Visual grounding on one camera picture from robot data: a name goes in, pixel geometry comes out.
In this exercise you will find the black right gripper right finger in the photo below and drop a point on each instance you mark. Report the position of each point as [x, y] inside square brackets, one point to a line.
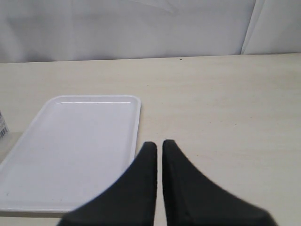
[192, 199]

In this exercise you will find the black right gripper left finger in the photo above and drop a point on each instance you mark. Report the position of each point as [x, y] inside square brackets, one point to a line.
[130, 201]

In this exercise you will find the clear plastic container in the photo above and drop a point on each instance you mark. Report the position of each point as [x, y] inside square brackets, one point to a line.
[3, 127]

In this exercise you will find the white plastic tray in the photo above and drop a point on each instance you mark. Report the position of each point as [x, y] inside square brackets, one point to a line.
[72, 151]

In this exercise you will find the white backdrop cloth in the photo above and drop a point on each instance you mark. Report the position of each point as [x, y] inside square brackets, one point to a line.
[61, 30]

